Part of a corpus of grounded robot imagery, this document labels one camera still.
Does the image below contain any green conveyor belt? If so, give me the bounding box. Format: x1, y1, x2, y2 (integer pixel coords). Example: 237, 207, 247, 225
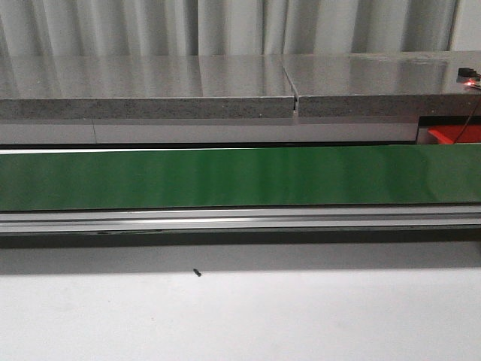
1, 144, 480, 211

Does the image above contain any grey stone counter right slab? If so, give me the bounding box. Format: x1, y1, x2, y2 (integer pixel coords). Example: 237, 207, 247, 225
282, 51, 480, 117

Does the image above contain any grey stone counter slab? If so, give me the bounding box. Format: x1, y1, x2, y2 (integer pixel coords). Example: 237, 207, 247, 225
1, 56, 295, 120
282, 51, 480, 117

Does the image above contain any red bin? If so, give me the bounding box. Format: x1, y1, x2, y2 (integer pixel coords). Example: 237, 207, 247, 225
428, 125, 481, 144

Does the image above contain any grey stone counter left slab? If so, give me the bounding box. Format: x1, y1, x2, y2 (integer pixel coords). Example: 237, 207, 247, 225
1, 56, 295, 120

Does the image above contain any small black sensor red light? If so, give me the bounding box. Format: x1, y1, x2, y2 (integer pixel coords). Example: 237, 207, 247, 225
456, 67, 480, 89

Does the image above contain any white pleated curtain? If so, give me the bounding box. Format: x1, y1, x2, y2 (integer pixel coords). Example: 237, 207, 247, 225
1, 0, 459, 56

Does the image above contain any aluminium conveyor frame rail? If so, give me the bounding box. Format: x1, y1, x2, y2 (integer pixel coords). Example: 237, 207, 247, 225
1, 205, 480, 235

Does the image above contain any thin sensor cable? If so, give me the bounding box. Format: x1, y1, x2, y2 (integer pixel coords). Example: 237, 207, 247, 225
452, 84, 481, 144

